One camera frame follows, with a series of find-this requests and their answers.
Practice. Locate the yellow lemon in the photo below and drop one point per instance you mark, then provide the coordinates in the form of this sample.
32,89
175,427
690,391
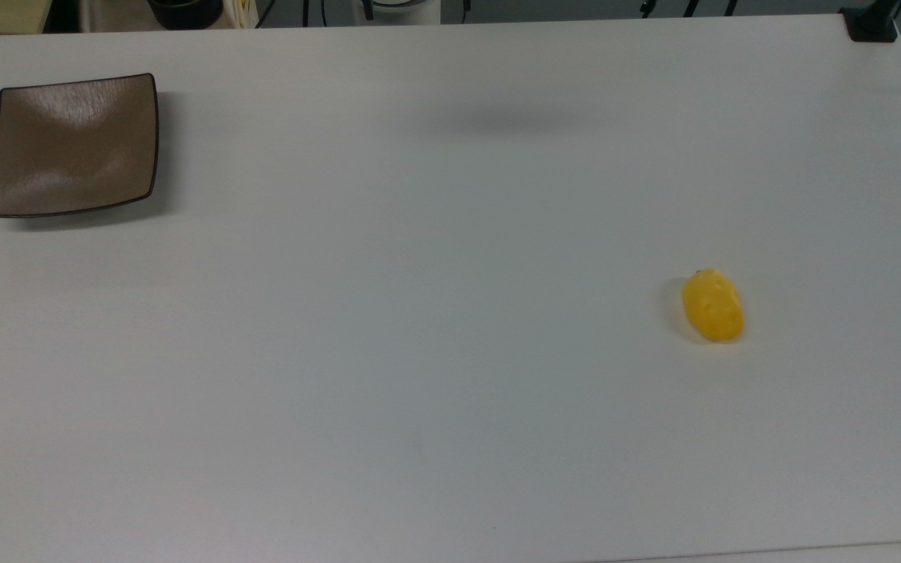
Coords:
713,306

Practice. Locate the white cylindrical robot base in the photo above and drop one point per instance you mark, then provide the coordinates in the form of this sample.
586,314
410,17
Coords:
400,16

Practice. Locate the brown square ceramic plate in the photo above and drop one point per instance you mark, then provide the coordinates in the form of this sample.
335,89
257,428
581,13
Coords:
75,148

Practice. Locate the black stand legs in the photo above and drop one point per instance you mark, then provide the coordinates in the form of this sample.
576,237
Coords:
689,6

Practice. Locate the black round container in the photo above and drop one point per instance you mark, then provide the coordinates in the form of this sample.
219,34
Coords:
184,11

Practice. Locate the black table clamp mount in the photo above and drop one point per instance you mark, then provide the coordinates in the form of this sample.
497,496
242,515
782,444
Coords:
871,28

